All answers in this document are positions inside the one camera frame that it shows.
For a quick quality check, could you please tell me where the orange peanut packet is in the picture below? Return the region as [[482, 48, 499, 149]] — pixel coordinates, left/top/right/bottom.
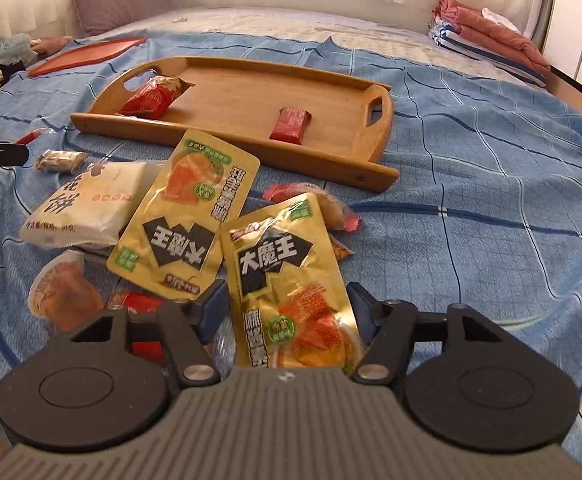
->
[[330, 232, 354, 263]]

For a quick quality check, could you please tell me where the pink pastry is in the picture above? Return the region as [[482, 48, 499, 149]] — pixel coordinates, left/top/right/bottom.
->
[[262, 182, 362, 233]]

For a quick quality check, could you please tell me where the folded clothes stack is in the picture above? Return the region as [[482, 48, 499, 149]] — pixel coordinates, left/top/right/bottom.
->
[[432, 0, 550, 78]]

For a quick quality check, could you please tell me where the brown cloth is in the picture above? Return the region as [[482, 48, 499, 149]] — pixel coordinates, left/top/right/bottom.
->
[[31, 35, 74, 56]]

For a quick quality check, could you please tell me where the red pen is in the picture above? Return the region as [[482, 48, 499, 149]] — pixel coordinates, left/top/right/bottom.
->
[[13, 127, 54, 145]]

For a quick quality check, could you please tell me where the white quilted mattress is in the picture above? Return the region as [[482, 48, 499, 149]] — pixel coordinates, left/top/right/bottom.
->
[[71, 5, 546, 96]]

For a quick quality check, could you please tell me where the teal crumpled cloth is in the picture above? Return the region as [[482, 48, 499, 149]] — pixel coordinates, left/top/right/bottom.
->
[[0, 32, 39, 72]]

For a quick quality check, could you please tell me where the red flat snack packet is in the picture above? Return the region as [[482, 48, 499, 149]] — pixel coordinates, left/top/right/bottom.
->
[[105, 291, 166, 366]]

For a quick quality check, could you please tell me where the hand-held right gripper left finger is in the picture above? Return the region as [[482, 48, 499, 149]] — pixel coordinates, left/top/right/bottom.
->
[[68, 279, 228, 389]]

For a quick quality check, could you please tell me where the beige padded headboard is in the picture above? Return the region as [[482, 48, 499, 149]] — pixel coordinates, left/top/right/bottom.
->
[[166, 0, 439, 28]]

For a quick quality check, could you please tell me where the yellow pastry packet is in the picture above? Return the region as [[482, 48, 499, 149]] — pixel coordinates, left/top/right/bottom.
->
[[19, 160, 164, 251]]

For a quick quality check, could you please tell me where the blue striped folded towel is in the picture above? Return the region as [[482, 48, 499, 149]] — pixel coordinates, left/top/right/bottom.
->
[[428, 16, 549, 90]]

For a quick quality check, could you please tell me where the beige wrapped candy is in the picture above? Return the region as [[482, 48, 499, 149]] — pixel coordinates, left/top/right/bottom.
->
[[35, 149, 90, 173]]

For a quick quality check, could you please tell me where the wooden serving tray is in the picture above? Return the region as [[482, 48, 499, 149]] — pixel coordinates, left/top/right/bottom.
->
[[70, 55, 400, 193]]

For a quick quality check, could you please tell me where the small red snack bar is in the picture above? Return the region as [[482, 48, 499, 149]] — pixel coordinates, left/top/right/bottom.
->
[[269, 106, 312, 143]]

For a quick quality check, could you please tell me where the red plastic tray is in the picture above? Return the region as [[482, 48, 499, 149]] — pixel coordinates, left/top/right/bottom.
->
[[27, 36, 148, 78]]

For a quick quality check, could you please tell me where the wooden bed frame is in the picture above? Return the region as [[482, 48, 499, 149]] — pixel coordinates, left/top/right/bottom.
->
[[546, 67, 582, 128]]

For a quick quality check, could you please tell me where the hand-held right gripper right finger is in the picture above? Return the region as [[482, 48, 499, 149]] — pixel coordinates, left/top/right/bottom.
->
[[347, 281, 510, 387]]

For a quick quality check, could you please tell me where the red crinkled snack packet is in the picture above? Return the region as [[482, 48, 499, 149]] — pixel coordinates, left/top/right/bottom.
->
[[116, 74, 196, 120]]

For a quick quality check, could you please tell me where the gold foil snack packet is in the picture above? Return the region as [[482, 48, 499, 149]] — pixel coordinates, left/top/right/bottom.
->
[[220, 192, 366, 368], [107, 129, 262, 301]]

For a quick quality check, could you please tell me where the white folded cloth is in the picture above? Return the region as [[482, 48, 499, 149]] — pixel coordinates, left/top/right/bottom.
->
[[481, 7, 519, 31]]

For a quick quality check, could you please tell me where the blue checked bed sheet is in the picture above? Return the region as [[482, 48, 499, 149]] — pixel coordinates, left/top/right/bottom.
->
[[0, 30, 582, 461]]

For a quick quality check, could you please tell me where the clear jelly cup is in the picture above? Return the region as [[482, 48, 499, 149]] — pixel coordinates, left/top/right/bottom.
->
[[28, 250, 106, 333]]

